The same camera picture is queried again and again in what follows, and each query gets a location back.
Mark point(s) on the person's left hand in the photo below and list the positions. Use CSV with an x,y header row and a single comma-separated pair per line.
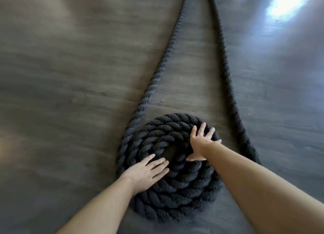
x,y
144,174

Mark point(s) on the person's right forearm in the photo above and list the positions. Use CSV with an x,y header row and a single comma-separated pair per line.
x,y
265,190

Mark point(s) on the person's left forearm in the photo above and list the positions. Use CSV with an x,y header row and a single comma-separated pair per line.
x,y
101,211

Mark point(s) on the person's right hand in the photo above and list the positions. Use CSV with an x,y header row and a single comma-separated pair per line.
x,y
200,145

